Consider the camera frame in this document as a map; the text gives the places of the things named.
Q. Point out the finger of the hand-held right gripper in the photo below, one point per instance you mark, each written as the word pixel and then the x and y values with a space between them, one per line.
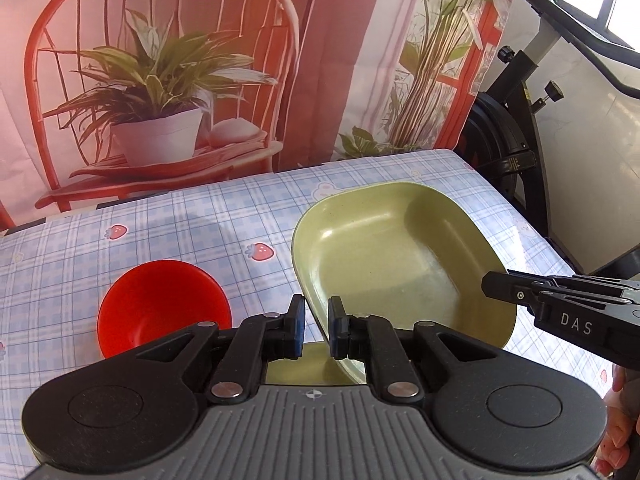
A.
pixel 505 287

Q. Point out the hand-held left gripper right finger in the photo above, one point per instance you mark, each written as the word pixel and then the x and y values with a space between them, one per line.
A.
pixel 336 331

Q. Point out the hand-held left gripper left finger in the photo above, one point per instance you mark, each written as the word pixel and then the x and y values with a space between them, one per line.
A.
pixel 298 325

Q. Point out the green rectangular plate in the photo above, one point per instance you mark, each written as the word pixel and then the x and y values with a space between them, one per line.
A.
pixel 400 265
pixel 295 367

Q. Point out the person's right hand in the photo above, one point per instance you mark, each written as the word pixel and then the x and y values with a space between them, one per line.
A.
pixel 620 425

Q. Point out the plaid strawberry tablecloth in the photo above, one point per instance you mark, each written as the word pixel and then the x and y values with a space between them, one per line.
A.
pixel 200 230

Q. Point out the black exercise bike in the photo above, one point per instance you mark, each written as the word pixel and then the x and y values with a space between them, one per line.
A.
pixel 505 145

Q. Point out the red bowl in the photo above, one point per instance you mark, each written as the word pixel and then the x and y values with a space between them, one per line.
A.
pixel 150 305

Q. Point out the printed backdrop cloth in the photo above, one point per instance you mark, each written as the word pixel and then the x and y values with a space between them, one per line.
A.
pixel 310 60

